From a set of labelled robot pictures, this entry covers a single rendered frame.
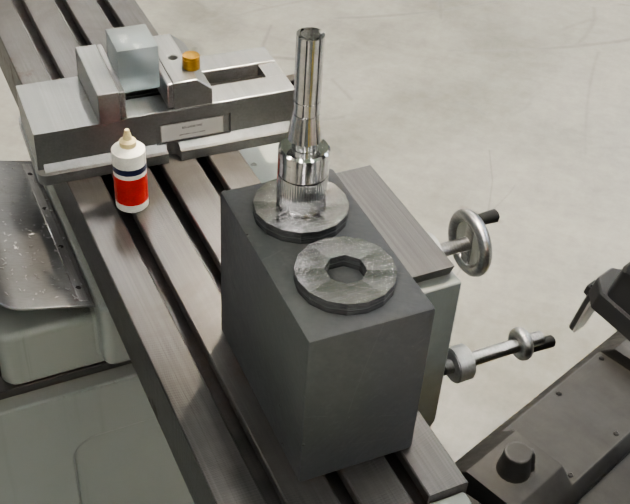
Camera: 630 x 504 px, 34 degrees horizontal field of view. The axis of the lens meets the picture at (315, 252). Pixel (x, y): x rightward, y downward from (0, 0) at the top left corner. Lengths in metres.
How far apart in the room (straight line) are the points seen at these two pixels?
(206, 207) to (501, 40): 2.50
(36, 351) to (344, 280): 0.53
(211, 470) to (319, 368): 0.18
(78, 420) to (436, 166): 1.79
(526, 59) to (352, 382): 2.76
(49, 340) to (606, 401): 0.79
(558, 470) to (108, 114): 0.75
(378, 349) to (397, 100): 2.41
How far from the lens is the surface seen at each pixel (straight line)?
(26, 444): 1.43
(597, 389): 1.60
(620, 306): 1.06
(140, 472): 1.56
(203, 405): 1.06
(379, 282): 0.90
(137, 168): 1.25
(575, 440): 1.52
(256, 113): 1.39
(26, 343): 1.32
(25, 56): 1.62
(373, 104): 3.24
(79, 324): 1.32
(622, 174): 3.13
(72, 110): 1.36
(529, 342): 1.75
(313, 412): 0.92
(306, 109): 0.90
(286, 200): 0.95
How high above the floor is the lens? 1.71
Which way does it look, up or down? 40 degrees down
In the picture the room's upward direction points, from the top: 4 degrees clockwise
